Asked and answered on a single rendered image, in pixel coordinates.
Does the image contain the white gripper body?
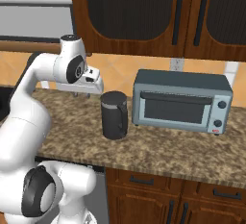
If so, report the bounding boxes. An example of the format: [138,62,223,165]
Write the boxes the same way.
[57,75,106,96]

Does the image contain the black kettle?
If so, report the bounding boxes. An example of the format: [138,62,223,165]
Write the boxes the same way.
[100,89,130,141]

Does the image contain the brown wooden trim bar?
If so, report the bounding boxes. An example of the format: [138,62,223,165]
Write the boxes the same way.
[0,39,93,57]

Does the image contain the black hob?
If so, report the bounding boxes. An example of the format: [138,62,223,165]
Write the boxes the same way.
[0,86,16,122]

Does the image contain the grey range hood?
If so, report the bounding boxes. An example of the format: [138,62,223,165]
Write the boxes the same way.
[0,0,75,40]

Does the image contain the grey-blue toaster oven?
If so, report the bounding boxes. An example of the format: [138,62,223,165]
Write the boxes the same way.
[131,68,234,137]

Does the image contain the grey dishwasher front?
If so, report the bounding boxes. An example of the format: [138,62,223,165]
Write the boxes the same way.
[34,156,111,224]

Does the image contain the brown drawer front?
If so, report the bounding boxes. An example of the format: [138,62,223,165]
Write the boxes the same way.
[182,180,246,211]
[106,167,185,195]

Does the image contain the brown base cupboard door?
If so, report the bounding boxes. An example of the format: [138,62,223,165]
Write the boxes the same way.
[107,185,181,224]
[178,198,246,224]

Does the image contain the wide brown wall cupboard door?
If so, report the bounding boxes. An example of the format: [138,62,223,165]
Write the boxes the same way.
[69,0,190,59]

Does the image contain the white wall socket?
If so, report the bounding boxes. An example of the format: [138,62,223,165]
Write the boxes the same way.
[169,57,185,72]

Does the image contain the black drawer handle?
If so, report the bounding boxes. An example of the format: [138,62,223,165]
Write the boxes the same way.
[212,187,243,201]
[129,175,155,187]

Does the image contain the black wall cupboard handle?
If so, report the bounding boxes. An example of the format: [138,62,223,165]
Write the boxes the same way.
[171,0,186,46]
[192,0,211,47]

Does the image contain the black base cupboard handle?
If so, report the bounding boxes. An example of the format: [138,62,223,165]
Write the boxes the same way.
[165,200,176,224]
[179,202,190,224]

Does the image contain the white wall switch plate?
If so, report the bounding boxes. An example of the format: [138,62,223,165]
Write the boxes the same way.
[225,61,240,89]

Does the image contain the narrow brown wall cupboard door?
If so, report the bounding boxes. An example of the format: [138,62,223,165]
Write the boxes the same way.
[184,0,246,62]

